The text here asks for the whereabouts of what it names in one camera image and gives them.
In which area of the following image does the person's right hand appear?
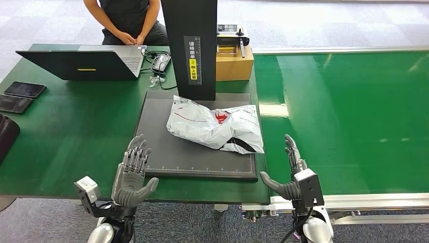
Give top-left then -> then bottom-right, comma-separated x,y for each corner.
115,31 -> 138,46

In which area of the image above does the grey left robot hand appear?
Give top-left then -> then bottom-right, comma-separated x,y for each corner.
111,134 -> 160,209

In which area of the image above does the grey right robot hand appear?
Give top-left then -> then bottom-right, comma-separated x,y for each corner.
260,134 -> 308,201

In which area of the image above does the white package with red print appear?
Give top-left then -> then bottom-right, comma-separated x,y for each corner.
166,95 -> 265,155

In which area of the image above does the black weighing device with column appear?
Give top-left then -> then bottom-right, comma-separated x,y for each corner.
134,0 -> 260,182

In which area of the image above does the dark brown basket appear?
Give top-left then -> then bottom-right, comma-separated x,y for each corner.
0,114 -> 21,165

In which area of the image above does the person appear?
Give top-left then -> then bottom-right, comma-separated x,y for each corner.
83,0 -> 169,47

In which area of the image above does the grey power adapter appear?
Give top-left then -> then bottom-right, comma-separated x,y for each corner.
151,54 -> 172,74

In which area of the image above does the clear plastic wrapper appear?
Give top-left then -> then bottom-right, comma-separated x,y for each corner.
149,76 -> 166,89

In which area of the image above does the black open laptop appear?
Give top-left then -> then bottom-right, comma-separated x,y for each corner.
16,45 -> 147,81

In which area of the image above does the black remote controller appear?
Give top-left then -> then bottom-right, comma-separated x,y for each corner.
216,24 -> 250,59

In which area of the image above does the brown cardboard box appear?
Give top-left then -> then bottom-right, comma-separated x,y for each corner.
216,45 -> 254,82

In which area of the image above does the black smartphone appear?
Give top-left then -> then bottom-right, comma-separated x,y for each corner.
4,81 -> 47,99
0,94 -> 34,114

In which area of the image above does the black power cable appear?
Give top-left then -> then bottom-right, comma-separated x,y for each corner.
141,48 -> 178,91

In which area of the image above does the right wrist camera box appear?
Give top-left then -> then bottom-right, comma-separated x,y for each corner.
293,169 -> 325,208

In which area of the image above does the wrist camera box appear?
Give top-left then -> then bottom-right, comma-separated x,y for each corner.
74,176 -> 102,204
293,169 -> 325,208

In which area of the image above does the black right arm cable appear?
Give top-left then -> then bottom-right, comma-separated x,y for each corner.
280,208 -> 314,243

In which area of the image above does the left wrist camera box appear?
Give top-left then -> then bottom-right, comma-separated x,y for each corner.
74,176 -> 102,204

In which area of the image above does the green conveyor with aluminium frame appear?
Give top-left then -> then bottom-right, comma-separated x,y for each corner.
241,46 -> 429,225

